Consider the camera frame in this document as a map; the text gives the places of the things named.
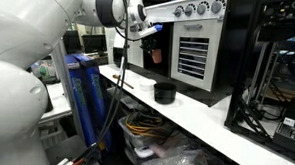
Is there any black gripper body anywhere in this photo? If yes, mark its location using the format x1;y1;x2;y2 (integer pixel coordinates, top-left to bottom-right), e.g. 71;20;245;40
140;36;159;56

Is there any orange plastic cup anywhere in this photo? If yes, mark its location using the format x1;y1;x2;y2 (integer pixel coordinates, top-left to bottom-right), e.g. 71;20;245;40
150;48;164;65

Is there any wooden spoon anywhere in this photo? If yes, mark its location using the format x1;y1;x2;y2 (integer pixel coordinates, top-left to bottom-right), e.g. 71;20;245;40
111;73;136;90

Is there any black mug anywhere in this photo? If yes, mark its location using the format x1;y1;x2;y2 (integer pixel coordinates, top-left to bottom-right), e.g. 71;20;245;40
152;81;178;106

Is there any white bowl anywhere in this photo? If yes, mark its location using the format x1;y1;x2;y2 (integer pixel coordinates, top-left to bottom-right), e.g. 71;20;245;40
138;77;158;93

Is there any toy oven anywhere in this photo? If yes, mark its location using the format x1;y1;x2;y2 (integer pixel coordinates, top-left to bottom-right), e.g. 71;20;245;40
138;0;240;109

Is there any black computer monitor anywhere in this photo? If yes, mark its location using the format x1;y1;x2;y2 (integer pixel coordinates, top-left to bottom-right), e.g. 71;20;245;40
81;33;110;56
62;30;85;56

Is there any white toy oven door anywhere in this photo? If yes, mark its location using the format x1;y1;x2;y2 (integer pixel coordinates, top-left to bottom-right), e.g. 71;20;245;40
169;17;225;94

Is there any clear plastic storage bin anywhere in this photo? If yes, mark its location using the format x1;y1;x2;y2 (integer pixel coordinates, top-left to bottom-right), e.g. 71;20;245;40
117;110;175;152

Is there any aluminium support pole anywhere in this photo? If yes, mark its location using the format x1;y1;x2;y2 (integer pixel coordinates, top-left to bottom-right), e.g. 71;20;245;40
47;37;92;146

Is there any pink soft item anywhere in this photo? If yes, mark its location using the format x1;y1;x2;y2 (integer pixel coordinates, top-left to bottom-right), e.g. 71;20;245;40
148;135;188;160

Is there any colourful printed box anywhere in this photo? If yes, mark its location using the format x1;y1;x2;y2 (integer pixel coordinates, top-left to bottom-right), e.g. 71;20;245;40
28;58;59;85

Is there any clear plastic bag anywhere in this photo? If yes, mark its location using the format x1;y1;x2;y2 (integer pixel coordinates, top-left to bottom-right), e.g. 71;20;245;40
139;145;221;165

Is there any metal clamp with orange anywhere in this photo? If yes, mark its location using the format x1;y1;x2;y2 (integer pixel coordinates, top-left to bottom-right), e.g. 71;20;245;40
53;156;85;165

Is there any black electronics box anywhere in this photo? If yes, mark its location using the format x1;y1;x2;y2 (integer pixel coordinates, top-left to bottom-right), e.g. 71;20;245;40
271;116;295;157

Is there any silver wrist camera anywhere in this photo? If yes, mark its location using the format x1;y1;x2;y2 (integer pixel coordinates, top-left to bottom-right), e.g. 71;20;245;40
137;23;164;41

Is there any blue cable plug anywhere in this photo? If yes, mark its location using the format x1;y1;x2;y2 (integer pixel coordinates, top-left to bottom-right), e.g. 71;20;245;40
153;23;165;32

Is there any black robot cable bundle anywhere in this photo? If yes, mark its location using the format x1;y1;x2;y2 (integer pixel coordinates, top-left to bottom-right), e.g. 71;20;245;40
80;0;134;165

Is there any yellow cable bundle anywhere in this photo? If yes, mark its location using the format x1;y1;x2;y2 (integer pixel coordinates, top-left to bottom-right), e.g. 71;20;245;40
124;113;165;138

